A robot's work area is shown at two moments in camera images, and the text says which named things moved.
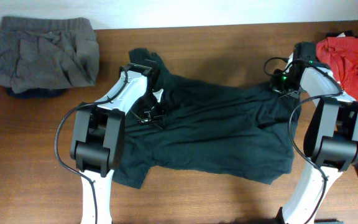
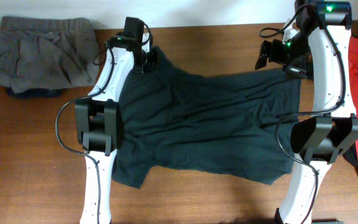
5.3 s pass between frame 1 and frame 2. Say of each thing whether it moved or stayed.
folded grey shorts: stayed
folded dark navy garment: stayed
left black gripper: moved
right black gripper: moved
